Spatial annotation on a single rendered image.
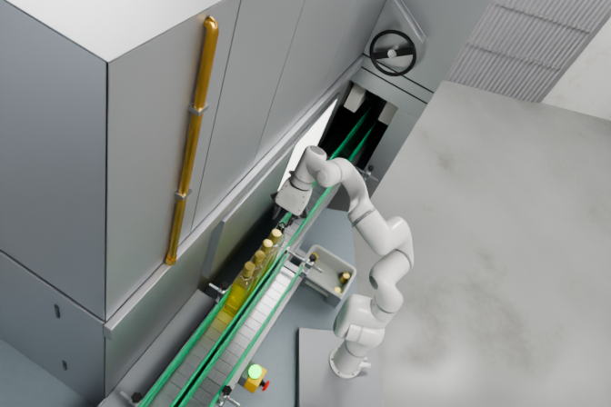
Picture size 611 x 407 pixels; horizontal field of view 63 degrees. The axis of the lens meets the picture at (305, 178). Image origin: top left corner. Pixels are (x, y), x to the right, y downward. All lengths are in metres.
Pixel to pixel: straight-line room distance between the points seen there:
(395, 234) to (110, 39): 1.03
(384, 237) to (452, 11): 1.06
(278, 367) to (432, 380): 1.37
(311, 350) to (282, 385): 0.17
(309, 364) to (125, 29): 1.51
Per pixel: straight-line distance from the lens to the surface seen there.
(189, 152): 1.02
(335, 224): 2.42
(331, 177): 1.48
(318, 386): 1.97
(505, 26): 5.29
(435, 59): 2.27
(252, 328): 1.88
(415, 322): 3.27
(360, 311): 1.65
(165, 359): 1.80
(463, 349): 3.37
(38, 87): 0.83
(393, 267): 1.55
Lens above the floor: 2.55
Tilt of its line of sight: 45 degrees down
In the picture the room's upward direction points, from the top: 24 degrees clockwise
